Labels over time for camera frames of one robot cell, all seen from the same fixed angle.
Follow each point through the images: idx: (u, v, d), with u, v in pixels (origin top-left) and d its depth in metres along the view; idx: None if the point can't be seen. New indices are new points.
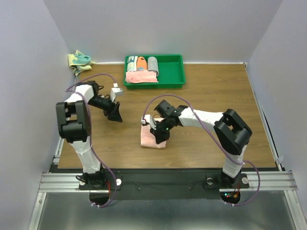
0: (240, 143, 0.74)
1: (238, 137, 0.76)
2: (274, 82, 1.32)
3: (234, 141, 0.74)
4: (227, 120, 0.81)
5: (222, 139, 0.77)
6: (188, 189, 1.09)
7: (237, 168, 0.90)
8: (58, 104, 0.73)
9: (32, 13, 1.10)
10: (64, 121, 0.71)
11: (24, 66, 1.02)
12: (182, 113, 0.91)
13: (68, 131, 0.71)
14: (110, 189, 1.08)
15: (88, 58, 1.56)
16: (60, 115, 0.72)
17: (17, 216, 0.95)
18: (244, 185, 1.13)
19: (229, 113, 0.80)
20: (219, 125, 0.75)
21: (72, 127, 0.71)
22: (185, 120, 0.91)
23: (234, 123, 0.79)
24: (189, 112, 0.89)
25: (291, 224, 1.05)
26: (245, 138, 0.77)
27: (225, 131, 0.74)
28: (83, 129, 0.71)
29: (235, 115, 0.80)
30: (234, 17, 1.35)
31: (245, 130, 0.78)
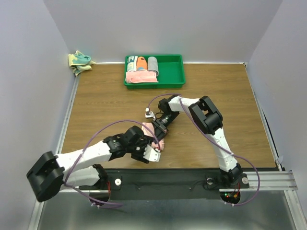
0: (208, 123, 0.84)
1: (209, 119, 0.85)
2: (274, 82, 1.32)
3: (203, 121, 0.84)
4: (203, 105, 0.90)
5: (195, 119, 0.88)
6: (188, 189, 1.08)
7: (224, 156, 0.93)
8: (47, 153, 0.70)
9: (32, 14, 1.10)
10: (35, 171, 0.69)
11: (24, 67, 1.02)
12: (171, 99, 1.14)
13: (32, 181, 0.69)
14: (110, 189, 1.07)
15: (88, 58, 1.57)
16: (38, 165, 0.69)
17: (18, 216, 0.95)
18: (244, 185, 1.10)
19: (203, 98, 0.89)
20: (193, 106, 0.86)
21: (36, 182, 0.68)
22: (172, 105, 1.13)
23: (208, 108, 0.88)
24: (175, 99, 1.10)
25: (291, 224, 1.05)
26: (216, 120, 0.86)
27: (195, 111, 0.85)
28: (37, 193, 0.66)
29: (208, 100, 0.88)
30: (233, 16, 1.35)
31: (216, 114, 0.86)
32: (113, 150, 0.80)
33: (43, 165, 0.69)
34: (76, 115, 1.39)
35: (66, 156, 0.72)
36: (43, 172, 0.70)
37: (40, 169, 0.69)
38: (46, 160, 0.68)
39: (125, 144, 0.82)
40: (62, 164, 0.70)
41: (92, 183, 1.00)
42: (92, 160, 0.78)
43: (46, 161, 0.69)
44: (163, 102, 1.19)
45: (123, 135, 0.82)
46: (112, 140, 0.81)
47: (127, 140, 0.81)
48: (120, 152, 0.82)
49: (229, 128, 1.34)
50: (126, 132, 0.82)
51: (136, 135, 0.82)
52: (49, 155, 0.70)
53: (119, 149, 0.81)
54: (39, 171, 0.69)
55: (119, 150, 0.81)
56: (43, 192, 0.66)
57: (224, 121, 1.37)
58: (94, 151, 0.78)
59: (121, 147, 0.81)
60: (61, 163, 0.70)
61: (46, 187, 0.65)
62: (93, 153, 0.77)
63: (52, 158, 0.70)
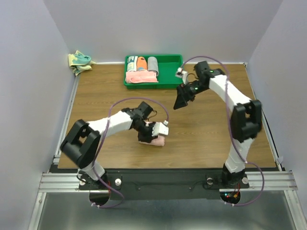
0: (245, 132, 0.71)
1: (248, 127, 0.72)
2: (274, 82, 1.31)
3: (241, 128, 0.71)
4: (249, 108, 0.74)
5: (233, 120, 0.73)
6: (188, 189, 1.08)
7: (238, 163, 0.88)
8: (77, 121, 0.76)
9: (32, 13, 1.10)
10: (70, 140, 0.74)
11: (24, 66, 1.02)
12: (216, 77, 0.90)
13: (68, 150, 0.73)
14: (110, 189, 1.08)
15: (88, 58, 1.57)
16: (72, 132, 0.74)
17: (18, 215, 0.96)
18: (244, 185, 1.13)
19: (253, 102, 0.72)
20: (238, 107, 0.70)
21: (73, 149, 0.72)
22: (215, 85, 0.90)
23: (253, 114, 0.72)
24: (222, 81, 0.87)
25: (291, 224, 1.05)
26: (253, 131, 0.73)
27: (238, 116, 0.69)
28: (78, 158, 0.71)
29: (259, 109, 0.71)
30: (233, 16, 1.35)
31: (258, 125, 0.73)
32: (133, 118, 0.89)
33: (77, 132, 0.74)
34: (76, 115, 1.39)
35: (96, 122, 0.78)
36: (76, 141, 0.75)
37: (75, 137, 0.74)
38: (79, 126, 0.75)
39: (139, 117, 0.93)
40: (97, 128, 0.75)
41: (96, 177, 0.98)
42: (117, 127, 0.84)
43: (79, 128, 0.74)
44: (204, 73, 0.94)
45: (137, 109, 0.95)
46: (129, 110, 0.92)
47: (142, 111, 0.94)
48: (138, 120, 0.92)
49: None
50: (140, 106, 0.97)
51: (147, 108, 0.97)
52: (80, 122, 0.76)
53: (137, 116, 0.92)
54: (74, 139, 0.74)
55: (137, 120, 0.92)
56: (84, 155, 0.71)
57: (224, 121, 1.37)
58: (121, 118, 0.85)
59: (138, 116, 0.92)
60: (95, 128, 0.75)
61: (87, 149, 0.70)
62: (119, 120, 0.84)
63: (85, 124, 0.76)
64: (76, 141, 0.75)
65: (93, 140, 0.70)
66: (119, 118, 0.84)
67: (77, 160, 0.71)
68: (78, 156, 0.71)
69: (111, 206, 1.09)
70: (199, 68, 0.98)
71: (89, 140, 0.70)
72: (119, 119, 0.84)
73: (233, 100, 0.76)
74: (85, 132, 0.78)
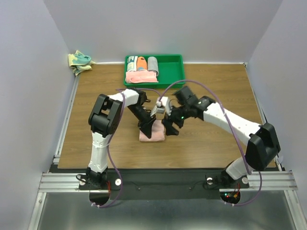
0: (266, 161, 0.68)
1: (268, 155, 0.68)
2: (274, 82, 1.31)
3: (262, 160, 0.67)
4: (261, 132, 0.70)
5: (251, 153, 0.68)
6: (188, 189, 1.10)
7: (243, 173, 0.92)
8: (100, 95, 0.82)
9: (31, 13, 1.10)
10: (97, 112, 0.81)
11: (24, 66, 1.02)
12: (209, 109, 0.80)
13: (97, 121, 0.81)
14: (111, 189, 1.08)
15: (88, 58, 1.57)
16: (97, 105, 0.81)
17: (18, 216, 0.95)
18: (244, 185, 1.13)
19: (265, 126, 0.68)
20: (255, 139, 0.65)
21: (101, 119, 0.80)
22: (209, 117, 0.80)
23: (268, 139, 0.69)
24: (218, 110, 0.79)
25: (291, 224, 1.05)
26: (272, 156, 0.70)
27: (258, 149, 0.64)
28: (108, 125, 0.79)
29: (272, 131, 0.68)
30: (233, 16, 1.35)
31: (276, 148, 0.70)
32: (139, 93, 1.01)
33: (101, 104, 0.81)
34: (76, 115, 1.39)
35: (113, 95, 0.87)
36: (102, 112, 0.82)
37: (100, 109, 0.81)
38: (103, 98, 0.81)
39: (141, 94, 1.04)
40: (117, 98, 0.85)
41: (101, 169, 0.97)
42: (129, 100, 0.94)
43: (103, 100, 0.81)
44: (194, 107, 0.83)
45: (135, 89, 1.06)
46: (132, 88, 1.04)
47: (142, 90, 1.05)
48: (143, 96, 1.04)
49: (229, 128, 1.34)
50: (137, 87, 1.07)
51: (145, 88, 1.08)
52: (102, 96, 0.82)
53: (142, 92, 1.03)
54: (100, 110, 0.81)
55: (142, 95, 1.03)
56: (112, 121, 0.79)
57: None
58: (131, 92, 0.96)
59: (143, 91, 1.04)
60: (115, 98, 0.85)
61: (114, 116, 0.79)
62: (130, 93, 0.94)
63: (106, 97, 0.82)
64: (101, 112, 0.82)
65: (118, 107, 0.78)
66: (130, 91, 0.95)
67: (107, 127, 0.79)
68: (107, 124, 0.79)
69: (109, 204, 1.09)
70: (183, 97, 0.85)
71: (115, 108, 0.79)
72: (129, 93, 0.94)
73: (245, 130, 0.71)
74: (106, 105, 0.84)
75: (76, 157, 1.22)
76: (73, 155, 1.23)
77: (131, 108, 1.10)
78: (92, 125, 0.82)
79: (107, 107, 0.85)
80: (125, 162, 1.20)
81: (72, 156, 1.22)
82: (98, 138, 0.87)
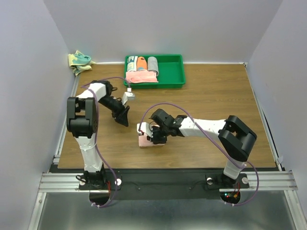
0: (246, 149, 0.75)
1: (244, 143, 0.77)
2: (274, 82, 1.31)
3: (240, 148, 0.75)
4: (230, 127, 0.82)
5: (229, 147, 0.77)
6: (188, 189, 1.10)
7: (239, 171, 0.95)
8: (69, 99, 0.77)
9: (31, 13, 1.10)
10: (72, 116, 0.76)
11: (24, 66, 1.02)
12: (183, 124, 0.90)
13: (76, 125, 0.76)
14: (110, 189, 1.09)
15: (88, 58, 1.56)
16: (70, 110, 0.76)
17: (18, 216, 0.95)
18: (245, 185, 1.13)
19: (230, 119, 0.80)
20: (224, 133, 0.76)
21: (79, 122, 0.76)
22: (186, 130, 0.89)
23: (238, 129, 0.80)
24: (189, 122, 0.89)
25: (291, 224, 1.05)
26: (251, 142, 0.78)
27: (230, 140, 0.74)
28: (90, 125, 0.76)
29: (238, 122, 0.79)
30: (233, 16, 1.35)
31: (249, 134, 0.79)
32: (104, 83, 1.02)
33: (74, 107, 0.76)
34: None
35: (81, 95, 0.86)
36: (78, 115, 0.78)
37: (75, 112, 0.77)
38: (73, 100, 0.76)
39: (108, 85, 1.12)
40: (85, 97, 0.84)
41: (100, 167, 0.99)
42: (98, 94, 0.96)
43: (75, 103, 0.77)
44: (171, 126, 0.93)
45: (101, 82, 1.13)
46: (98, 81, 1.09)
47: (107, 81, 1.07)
48: (109, 84, 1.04)
49: None
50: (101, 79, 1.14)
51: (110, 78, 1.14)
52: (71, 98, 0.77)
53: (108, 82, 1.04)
54: (75, 115, 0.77)
55: (108, 83, 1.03)
56: (92, 120, 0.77)
57: None
58: (97, 86, 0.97)
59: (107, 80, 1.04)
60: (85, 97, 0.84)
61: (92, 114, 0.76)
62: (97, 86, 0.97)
63: (76, 99, 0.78)
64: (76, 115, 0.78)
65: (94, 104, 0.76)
66: (95, 86, 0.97)
67: (88, 127, 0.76)
68: (88, 124, 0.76)
69: (108, 204, 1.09)
70: (160, 120, 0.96)
71: (90, 106, 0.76)
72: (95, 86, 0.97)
73: (214, 131, 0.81)
74: (78, 106, 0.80)
75: (77, 157, 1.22)
76: (73, 155, 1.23)
77: (102, 101, 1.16)
78: (72, 131, 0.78)
79: (80, 109, 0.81)
80: (125, 162, 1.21)
81: (72, 156, 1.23)
82: (85, 142, 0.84)
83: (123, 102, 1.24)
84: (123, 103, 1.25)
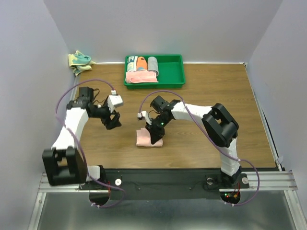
0: (226, 135, 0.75)
1: (225, 130, 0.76)
2: (274, 82, 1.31)
3: (219, 133, 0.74)
4: (216, 114, 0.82)
5: (210, 132, 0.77)
6: (188, 189, 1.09)
7: (233, 165, 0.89)
8: (44, 155, 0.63)
9: (31, 12, 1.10)
10: (54, 172, 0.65)
11: (24, 66, 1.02)
12: (174, 107, 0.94)
13: (61, 180, 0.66)
14: (110, 189, 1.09)
15: (88, 58, 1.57)
16: (49, 167, 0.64)
17: (18, 216, 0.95)
18: (244, 185, 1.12)
19: (216, 106, 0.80)
20: (206, 118, 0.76)
21: (65, 177, 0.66)
22: (177, 113, 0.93)
23: (222, 117, 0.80)
24: (181, 105, 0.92)
25: (292, 224, 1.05)
26: (232, 130, 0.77)
27: (210, 124, 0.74)
28: (78, 178, 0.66)
29: (222, 109, 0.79)
30: (234, 16, 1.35)
31: (232, 123, 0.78)
32: (85, 105, 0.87)
33: (53, 161, 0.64)
34: None
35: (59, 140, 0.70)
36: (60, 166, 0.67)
37: (54, 166, 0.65)
38: (51, 155, 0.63)
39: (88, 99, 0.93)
40: (64, 146, 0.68)
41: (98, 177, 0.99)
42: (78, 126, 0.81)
43: (53, 158, 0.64)
44: (164, 109, 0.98)
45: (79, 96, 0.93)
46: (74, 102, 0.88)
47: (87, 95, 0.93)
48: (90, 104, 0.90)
49: None
50: (81, 93, 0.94)
51: (88, 89, 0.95)
52: (49, 151, 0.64)
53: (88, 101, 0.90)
54: (55, 169, 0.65)
55: (88, 103, 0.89)
56: (78, 172, 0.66)
57: None
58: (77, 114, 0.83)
59: (87, 99, 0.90)
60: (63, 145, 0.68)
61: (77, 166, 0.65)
62: (73, 123, 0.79)
63: (53, 151, 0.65)
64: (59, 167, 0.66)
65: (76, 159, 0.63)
66: (74, 116, 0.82)
67: (77, 180, 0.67)
68: (76, 178, 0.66)
69: (112, 205, 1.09)
70: (156, 104, 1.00)
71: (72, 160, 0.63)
72: (72, 121, 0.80)
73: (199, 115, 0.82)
74: (57, 155, 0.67)
75: None
76: None
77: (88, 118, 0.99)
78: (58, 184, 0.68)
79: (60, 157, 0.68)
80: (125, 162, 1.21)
81: None
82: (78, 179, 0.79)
83: (110, 109, 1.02)
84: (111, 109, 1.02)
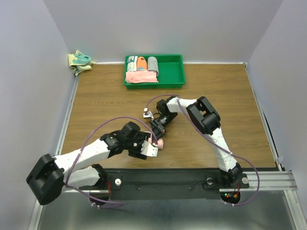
0: (206, 123, 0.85)
1: (207, 119, 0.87)
2: (274, 82, 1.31)
3: (201, 121, 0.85)
4: (200, 106, 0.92)
5: (193, 120, 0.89)
6: (188, 189, 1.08)
7: (225, 155, 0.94)
8: (42, 158, 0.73)
9: (31, 12, 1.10)
10: (35, 176, 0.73)
11: (24, 66, 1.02)
12: (169, 100, 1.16)
13: (33, 185, 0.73)
14: (110, 189, 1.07)
15: (88, 58, 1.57)
16: (36, 169, 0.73)
17: (18, 216, 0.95)
18: (245, 185, 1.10)
19: (201, 99, 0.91)
20: (191, 107, 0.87)
21: (37, 186, 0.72)
22: (171, 106, 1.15)
23: (205, 108, 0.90)
24: (174, 100, 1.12)
25: (291, 224, 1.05)
26: (213, 120, 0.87)
27: (193, 112, 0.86)
28: (40, 196, 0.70)
29: (205, 101, 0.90)
30: (234, 17, 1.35)
31: (214, 114, 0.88)
32: (111, 147, 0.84)
33: (42, 168, 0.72)
34: (76, 115, 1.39)
35: (64, 158, 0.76)
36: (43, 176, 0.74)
37: (41, 172, 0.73)
38: (44, 164, 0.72)
39: (123, 140, 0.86)
40: (61, 165, 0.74)
41: (93, 183, 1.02)
42: (92, 158, 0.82)
43: (44, 165, 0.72)
44: (161, 103, 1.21)
45: (120, 132, 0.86)
46: (110, 138, 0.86)
47: (124, 136, 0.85)
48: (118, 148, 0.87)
49: (229, 128, 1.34)
50: (123, 129, 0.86)
51: (132, 131, 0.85)
52: (47, 158, 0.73)
53: (116, 145, 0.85)
54: (40, 175, 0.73)
55: (116, 147, 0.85)
56: (44, 193, 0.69)
57: (224, 121, 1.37)
58: (99, 150, 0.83)
59: (117, 144, 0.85)
60: (61, 163, 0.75)
61: (48, 189, 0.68)
62: (92, 151, 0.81)
63: (50, 161, 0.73)
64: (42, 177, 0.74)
65: (53, 182, 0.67)
66: (94, 148, 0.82)
67: (39, 196, 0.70)
68: (39, 194, 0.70)
69: (114, 206, 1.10)
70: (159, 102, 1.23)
71: (50, 180, 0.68)
72: (92, 148, 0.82)
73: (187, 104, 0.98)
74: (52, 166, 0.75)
75: None
76: None
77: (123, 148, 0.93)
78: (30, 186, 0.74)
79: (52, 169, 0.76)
80: (125, 162, 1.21)
81: None
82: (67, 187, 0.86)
83: (142, 149, 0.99)
84: (141, 148, 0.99)
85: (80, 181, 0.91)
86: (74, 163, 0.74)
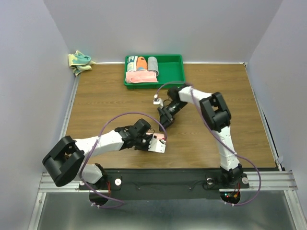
0: (217, 120, 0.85)
1: (218, 116, 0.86)
2: (274, 82, 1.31)
3: (212, 118, 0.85)
4: (214, 101, 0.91)
5: (205, 114, 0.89)
6: (188, 189, 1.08)
7: (230, 154, 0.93)
8: (63, 138, 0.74)
9: (31, 13, 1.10)
10: (53, 155, 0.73)
11: (24, 66, 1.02)
12: (182, 89, 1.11)
13: (50, 165, 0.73)
14: (110, 189, 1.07)
15: (88, 58, 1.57)
16: (55, 149, 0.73)
17: (18, 216, 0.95)
18: (245, 185, 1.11)
19: (216, 94, 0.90)
20: (205, 101, 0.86)
21: (54, 166, 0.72)
22: (182, 96, 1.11)
23: (218, 104, 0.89)
24: (187, 89, 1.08)
25: (291, 224, 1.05)
26: (224, 118, 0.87)
27: (206, 107, 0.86)
28: (57, 177, 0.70)
29: (219, 97, 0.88)
30: (233, 17, 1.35)
31: (225, 111, 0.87)
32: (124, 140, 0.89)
33: (62, 149, 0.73)
34: (76, 115, 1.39)
35: (84, 142, 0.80)
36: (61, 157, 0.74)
37: (60, 153, 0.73)
38: (64, 144, 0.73)
39: (135, 135, 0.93)
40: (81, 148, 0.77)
41: (93, 181, 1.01)
42: (106, 147, 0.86)
43: (64, 145, 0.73)
44: (173, 90, 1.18)
45: (132, 127, 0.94)
46: (124, 130, 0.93)
47: (136, 132, 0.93)
48: (129, 142, 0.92)
49: None
50: (136, 124, 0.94)
51: (144, 127, 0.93)
52: (67, 139, 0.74)
53: (129, 138, 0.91)
54: (58, 155, 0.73)
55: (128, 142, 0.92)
56: (62, 174, 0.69)
57: None
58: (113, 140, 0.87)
59: (130, 138, 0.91)
60: (80, 146, 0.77)
61: (67, 169, 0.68)
62: (108, 140, 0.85)
63: (71, 142, 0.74)
64: (60, 158, 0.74)
65: (75, 162, 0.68)
66: (109, 138, 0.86)
67: (56, 177, 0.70)
68: (57, 175, 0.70)
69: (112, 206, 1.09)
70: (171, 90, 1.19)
71: (71, 160, 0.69)
72: (109, 138, 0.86)
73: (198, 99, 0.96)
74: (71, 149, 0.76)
75: None
76: None
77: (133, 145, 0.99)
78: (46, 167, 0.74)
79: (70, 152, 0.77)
80: (125, 162, 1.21)
81: None
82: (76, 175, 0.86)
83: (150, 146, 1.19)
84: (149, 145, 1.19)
85: (87, 173, 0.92)
86: (94, 147, 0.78)
